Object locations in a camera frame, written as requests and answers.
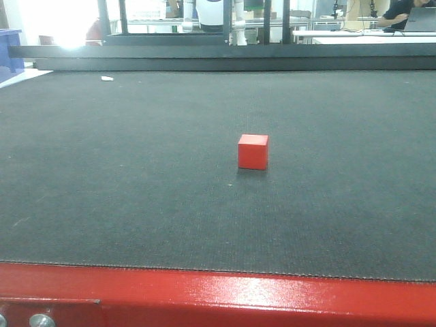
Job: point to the silver bolt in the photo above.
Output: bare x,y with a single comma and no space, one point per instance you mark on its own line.
41,320

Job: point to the person in black shirt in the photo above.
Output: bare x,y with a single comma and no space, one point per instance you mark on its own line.
397,14

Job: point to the dark grey table mat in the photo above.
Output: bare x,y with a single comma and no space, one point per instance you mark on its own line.
143,171

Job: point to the grey laptop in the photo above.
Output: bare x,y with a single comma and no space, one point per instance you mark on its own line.
421,19

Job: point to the white background table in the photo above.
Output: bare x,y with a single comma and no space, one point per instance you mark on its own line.
362,37

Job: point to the blue plastic crate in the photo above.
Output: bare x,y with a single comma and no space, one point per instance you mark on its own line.
10,66

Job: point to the black metal frame rails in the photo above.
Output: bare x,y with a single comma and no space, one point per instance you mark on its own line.
215,52

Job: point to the red metal table edge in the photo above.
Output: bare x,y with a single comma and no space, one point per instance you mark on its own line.
91,296

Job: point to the red magnetic cube block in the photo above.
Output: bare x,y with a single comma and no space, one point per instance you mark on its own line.
253,151

